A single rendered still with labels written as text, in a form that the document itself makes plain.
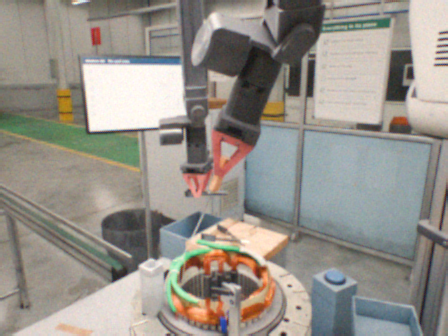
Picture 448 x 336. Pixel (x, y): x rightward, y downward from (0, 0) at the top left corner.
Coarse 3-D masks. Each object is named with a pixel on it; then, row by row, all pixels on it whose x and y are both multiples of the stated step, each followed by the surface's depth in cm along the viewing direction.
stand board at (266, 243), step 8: (240, 224) 99; (248, 224) 99; (208, 232) 94; (232, 232) 94; (240, 232) 94; (248, 232) 94; (256, 232) 94; (264, 232) 94; (272, 232) 94; (192, 240) 89; (248, 240) 89; (256, 240) 89; (264, 240) 89; (272, 240) 89; (280, 240) 89; (192, 248) 88; (248, 248) 85; (256, 248) 85; (264, 248) 85; (272, 248) 85; (280, 248) 89; (264, 256) 82; (272, 256) 86
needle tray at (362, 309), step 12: (360, 300) 67; (372, 300) 66; (360, 312) 67; (372, 312) 66; (384, 312) 66; (396, 312) 65; (408, 312) 64; (360, 324) 65; (372, 324) 65; (384, 324) 65; (396, 324) 65; (408, 324) 65
